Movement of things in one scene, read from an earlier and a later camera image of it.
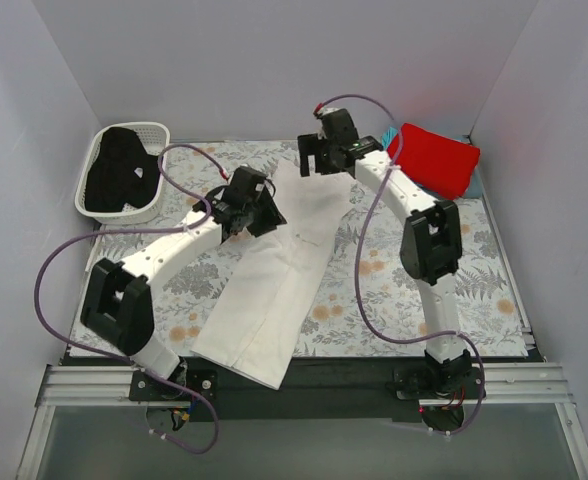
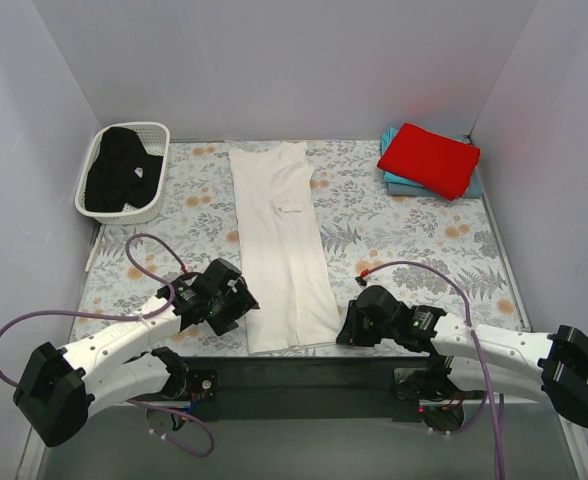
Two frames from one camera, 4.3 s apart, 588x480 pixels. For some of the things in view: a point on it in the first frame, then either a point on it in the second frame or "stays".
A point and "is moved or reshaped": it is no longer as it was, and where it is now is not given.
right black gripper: [312, 148] -> [350, 326]
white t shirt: [254, 324] is moved or reshaped
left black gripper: [262, 216] -> [239, 304]
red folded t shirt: [438, 163] stays
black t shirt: [123, 173] stays
